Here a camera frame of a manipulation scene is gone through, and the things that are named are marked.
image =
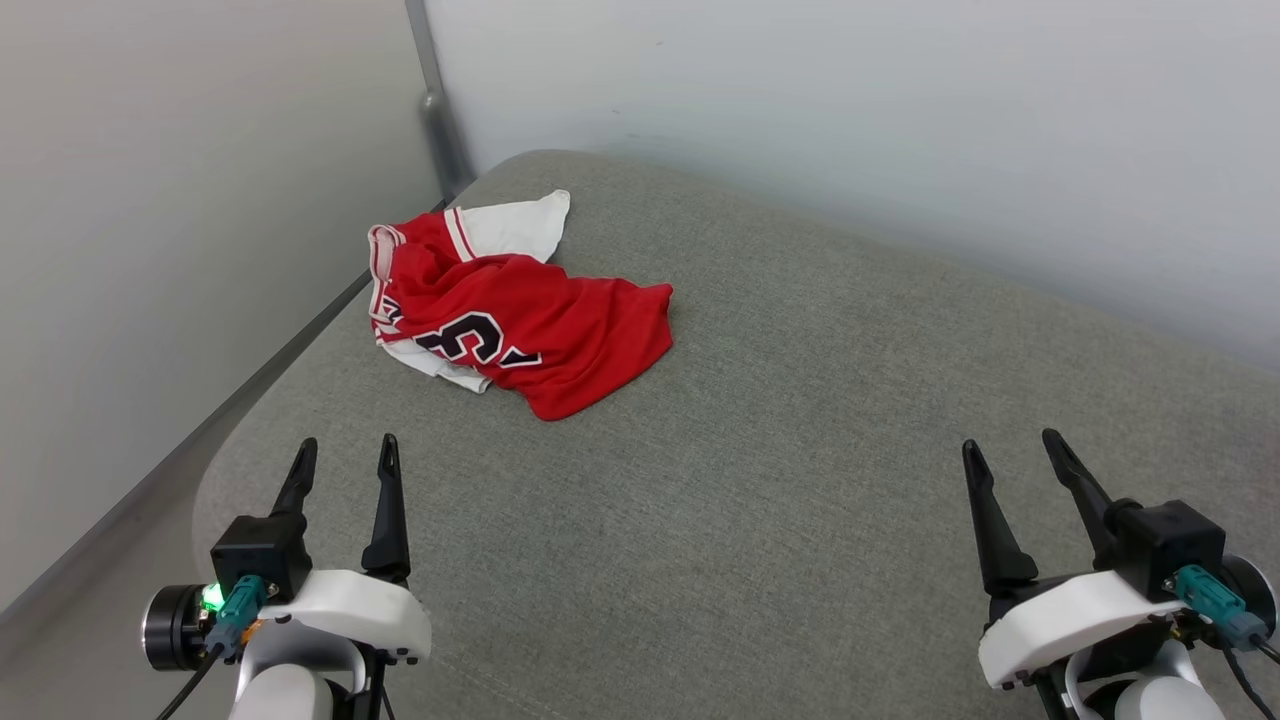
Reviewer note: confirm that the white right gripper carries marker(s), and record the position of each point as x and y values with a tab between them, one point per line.
1070	620

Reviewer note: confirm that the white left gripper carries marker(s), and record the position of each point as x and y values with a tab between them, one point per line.
345	612

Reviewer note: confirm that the red basketball jersey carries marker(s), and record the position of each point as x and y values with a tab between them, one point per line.
570	330

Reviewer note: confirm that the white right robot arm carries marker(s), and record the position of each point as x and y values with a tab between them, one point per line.
1150	690

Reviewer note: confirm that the grey fabric sofa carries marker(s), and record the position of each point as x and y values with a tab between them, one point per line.
800	450

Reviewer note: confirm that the grey metal pole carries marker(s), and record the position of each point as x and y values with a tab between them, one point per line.
440	110

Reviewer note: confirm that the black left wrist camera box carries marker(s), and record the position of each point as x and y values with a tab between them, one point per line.
262	555

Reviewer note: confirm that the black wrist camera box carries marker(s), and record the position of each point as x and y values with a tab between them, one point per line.
262	555
1170	545

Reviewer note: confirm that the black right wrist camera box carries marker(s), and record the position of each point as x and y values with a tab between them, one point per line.
1170	545

